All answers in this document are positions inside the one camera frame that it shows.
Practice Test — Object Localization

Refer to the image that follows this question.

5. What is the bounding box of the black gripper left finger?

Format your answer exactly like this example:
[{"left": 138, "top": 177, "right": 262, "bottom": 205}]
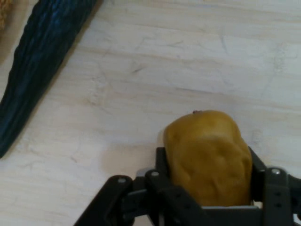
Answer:
[{"left": 74, "top": 147, "right": 206, "bottom": 226}]

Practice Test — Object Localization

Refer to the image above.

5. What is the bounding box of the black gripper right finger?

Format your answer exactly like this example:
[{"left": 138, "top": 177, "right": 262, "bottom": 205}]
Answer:
[{"left": 248, "top": 146, "right": 301, "bottom": 226}]

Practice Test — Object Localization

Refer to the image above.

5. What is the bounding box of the brown yellow potato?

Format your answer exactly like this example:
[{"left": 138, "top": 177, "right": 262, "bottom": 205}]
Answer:
[{"left": 163, "top": 109, "right": 253, "bottom": 208}]

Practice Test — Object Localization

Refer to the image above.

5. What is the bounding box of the wooden cutting board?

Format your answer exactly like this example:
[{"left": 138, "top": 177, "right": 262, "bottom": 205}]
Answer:
[{"left": 0, "top": 0, "right": 301, "bottom": 226}]

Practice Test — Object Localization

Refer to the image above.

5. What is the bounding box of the dark green cucumber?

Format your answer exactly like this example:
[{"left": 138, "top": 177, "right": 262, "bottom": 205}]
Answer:
[{"left": 0, "top": 0, "right": 104, "bottom": 159}]

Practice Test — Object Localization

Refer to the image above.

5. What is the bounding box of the woven wicker basket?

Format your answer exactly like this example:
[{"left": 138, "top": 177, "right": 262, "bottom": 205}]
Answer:
[{"left": 0, "top": 0, "right": 10, "bottom": 32}]

